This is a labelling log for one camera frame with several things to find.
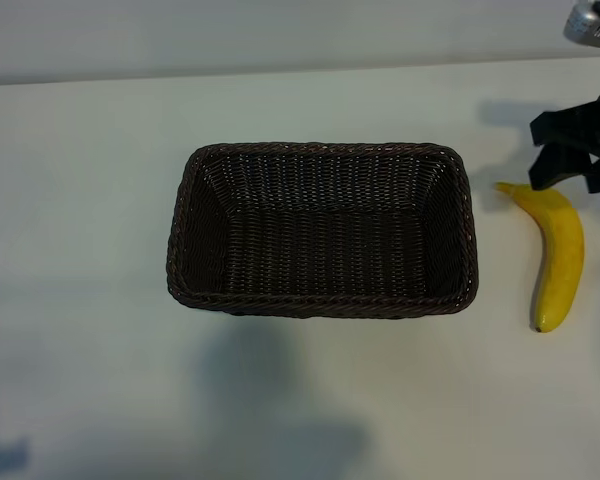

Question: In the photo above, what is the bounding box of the yellow banana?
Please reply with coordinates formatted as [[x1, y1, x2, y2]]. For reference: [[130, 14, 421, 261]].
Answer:
[[494, 181, 587, 335]]

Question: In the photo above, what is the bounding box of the dark brown wicker basket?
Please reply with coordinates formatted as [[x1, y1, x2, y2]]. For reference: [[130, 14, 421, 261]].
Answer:
[[164, 141, 481, 320]]

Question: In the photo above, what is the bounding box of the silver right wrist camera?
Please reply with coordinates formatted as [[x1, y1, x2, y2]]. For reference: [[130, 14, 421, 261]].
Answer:
[[563, 0, 600, 51]]

